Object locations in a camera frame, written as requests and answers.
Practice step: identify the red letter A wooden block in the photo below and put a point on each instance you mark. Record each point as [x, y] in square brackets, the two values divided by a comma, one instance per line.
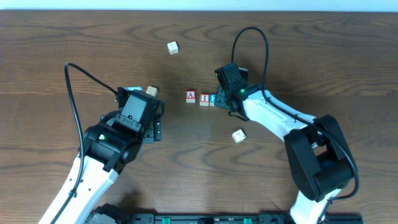
[190, 96]

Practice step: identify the red letter I wooden block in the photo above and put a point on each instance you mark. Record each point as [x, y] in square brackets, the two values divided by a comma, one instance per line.
[204, 99]

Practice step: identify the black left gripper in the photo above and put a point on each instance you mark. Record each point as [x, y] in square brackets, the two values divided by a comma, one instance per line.
[156, 130]

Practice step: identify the blue number 2 wooden block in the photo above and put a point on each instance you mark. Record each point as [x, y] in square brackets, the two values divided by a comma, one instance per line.
[212, 99]

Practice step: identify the plain wooden block far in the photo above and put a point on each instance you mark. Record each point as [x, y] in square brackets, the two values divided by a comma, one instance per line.
[172, 48]

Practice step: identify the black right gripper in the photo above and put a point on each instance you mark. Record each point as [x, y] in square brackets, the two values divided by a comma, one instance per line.
[221, 98]

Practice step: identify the tilted wooden block red dot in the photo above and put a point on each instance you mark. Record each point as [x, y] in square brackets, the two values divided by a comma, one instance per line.
[238, 136]

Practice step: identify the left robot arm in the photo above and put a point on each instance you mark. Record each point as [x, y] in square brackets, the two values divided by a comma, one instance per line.
[104, 156]

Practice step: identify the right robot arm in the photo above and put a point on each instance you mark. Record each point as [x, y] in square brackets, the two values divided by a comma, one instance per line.
[321, 163]

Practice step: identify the green-edged animal picture wooden block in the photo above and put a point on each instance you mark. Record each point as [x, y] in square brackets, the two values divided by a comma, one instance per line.
[153, 91]

